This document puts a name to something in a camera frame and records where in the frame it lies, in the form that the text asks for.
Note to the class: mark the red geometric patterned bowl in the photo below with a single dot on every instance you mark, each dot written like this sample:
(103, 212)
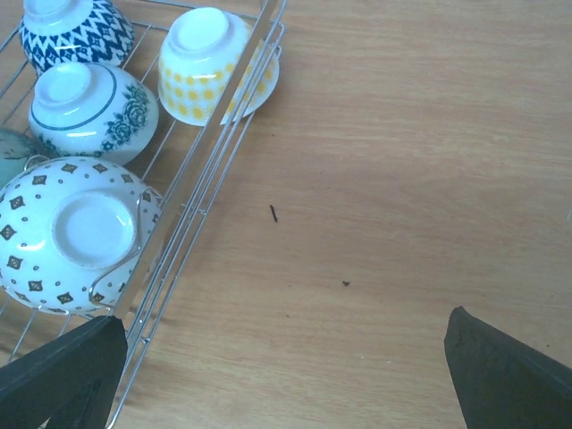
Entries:
(66, 31)

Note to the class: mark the blue floral white bowl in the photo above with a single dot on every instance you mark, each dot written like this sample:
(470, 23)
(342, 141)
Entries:
(93, 109)

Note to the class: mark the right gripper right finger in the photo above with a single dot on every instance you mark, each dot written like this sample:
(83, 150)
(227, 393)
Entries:
(501, 382)

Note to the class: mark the plain mint green bowl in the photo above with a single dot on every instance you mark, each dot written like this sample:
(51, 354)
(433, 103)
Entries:
(16, 149)

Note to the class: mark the blue yellow patterned bowl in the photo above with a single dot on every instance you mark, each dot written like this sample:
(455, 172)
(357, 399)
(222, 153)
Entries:
(197, 58)

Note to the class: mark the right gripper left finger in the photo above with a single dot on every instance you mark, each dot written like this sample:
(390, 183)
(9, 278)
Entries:
(69, 382)

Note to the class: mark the red white patterned bowl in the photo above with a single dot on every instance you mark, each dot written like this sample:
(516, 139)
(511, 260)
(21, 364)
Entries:
(72, 231)

